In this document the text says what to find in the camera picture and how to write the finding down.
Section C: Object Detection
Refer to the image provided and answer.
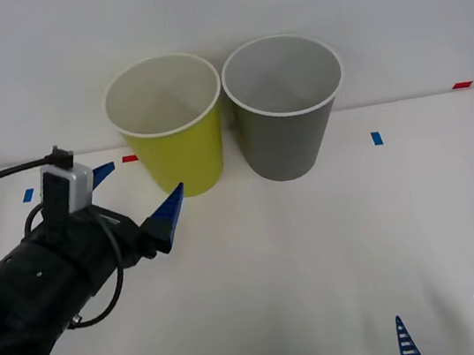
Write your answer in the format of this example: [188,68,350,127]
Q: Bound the grey plastic bin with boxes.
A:
[215,24,359,189]

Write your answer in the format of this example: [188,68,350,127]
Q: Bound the yellow-green plastic bin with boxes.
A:
[96,46,239,208]

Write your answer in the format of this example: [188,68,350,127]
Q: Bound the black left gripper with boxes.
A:
[21,151,199,306]

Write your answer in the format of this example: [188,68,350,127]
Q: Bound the pale grey left wrist camera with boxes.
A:
[34,157,101,220]

